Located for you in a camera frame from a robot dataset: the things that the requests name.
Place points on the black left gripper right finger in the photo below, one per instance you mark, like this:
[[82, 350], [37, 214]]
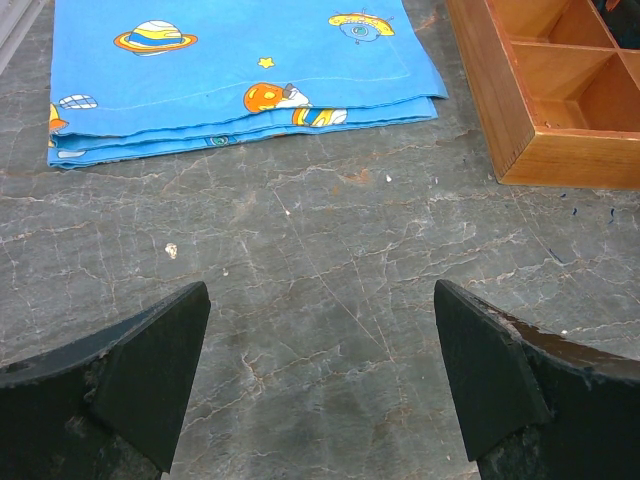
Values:
[[532, 404]]

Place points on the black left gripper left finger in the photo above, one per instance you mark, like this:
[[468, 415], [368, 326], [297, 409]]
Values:
[[110, 405]]

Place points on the wooden compartment tray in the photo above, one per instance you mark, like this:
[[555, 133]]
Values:
[[557, 97]]

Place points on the blue space-print cloth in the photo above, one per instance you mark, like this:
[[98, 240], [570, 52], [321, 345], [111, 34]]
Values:
[[132, 79]]

